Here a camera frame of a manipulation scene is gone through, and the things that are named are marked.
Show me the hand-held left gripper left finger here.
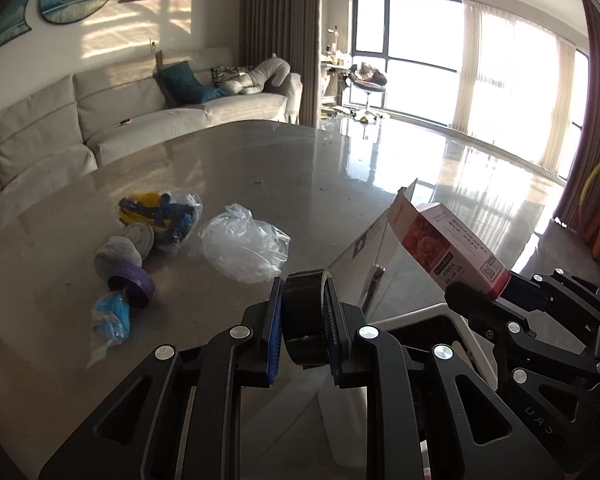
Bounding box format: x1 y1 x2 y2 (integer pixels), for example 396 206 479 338
37 276 286 480

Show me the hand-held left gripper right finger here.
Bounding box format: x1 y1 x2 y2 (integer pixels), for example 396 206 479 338
321 270 567 480

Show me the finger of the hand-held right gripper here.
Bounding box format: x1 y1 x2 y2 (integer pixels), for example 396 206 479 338
445 281 600 390
505 269 600 328

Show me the black tape roll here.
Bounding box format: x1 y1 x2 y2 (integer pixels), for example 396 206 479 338
283 270 332 368

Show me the white waste bin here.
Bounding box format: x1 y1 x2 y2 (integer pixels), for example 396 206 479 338
317 309 499 467

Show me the red and white carton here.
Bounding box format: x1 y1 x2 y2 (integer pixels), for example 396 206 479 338
387 177 511 303

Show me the crumpled clear plastic bag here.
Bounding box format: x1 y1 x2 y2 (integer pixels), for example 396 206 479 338
198 203 292 284

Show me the yellow and blue hoop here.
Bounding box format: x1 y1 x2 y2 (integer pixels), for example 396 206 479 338
579 155 600 242

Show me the purple bottle cap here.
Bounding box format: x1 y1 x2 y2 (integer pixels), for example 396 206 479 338
107 266 157 308

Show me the bagged yellow and blue toy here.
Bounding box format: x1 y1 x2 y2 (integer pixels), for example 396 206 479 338
118 187 204 255

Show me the blue item in clear wrapper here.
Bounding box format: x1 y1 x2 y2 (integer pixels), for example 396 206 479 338
86 290 132 367

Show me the white round lid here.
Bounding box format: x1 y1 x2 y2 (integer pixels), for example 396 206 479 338
124 223 156 259

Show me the brown curtain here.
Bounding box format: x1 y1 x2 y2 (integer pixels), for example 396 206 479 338
559 0 600 243
239 0 324 128

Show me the sheer white curtain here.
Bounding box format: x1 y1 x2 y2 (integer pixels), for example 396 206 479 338
449 0 592 177

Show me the office chair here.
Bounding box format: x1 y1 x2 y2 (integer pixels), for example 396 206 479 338
347 62 390 122

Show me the beige sectional sofa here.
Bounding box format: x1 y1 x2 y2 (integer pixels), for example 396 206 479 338
0 46 303 233

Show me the grey plush toy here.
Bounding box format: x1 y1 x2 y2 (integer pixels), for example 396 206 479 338
220 56 294 97

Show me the black and white patterned cushion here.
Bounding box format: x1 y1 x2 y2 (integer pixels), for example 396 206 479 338
211 65 256 89

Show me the blue cushion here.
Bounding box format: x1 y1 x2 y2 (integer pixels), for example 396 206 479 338
157 61 222 107

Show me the cluttered desk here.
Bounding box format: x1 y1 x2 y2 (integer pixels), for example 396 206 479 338
320 25 357 117

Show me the large window frame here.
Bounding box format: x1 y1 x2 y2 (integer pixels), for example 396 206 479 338
351 0 591 181

